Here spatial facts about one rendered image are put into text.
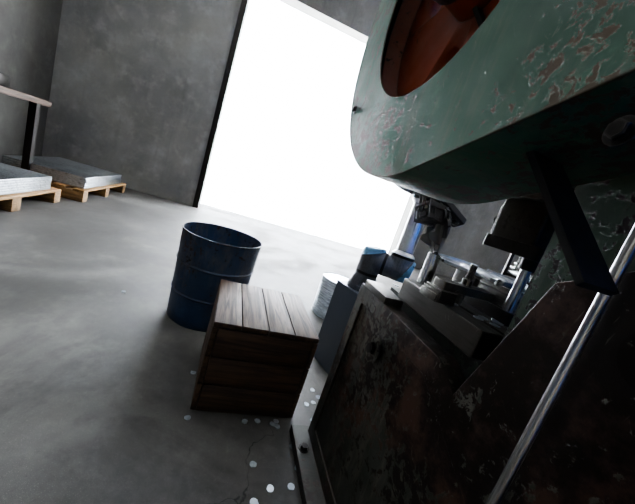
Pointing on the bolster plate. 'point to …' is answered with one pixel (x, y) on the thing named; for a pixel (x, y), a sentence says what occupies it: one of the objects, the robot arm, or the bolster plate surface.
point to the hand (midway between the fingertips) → (437, 251)
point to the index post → (429, 267)
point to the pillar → (516, 290)
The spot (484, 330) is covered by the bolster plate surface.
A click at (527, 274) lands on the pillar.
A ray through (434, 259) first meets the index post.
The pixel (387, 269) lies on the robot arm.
